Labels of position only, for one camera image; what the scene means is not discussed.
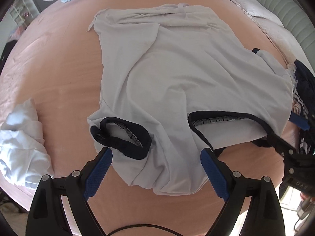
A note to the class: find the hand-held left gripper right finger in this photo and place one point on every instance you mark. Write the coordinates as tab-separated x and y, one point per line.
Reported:
214	174

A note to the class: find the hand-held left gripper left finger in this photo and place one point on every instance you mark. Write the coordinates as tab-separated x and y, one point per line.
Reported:
98	174

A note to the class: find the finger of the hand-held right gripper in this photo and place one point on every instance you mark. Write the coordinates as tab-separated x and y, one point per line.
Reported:
300	121
278	143

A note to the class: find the white T-shirt navy trim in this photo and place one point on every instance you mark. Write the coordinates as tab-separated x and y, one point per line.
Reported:
184	78

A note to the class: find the navy white patterned cloth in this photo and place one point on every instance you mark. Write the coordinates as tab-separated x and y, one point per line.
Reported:
304	140

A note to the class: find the navy garment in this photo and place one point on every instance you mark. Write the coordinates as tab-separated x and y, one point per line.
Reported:
305	78

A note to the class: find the crumpled white shirt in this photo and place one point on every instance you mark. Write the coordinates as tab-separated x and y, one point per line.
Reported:
22	140

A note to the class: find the pink dotted pillow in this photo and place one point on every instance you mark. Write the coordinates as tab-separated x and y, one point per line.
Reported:
246	0
275	36

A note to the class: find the grey padded headboard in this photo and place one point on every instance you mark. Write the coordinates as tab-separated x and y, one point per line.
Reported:
283	0

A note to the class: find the black bag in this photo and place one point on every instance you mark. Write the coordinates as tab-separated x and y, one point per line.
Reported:
5	54

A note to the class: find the white shelf rack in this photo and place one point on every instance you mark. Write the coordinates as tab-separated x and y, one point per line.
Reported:
22	14

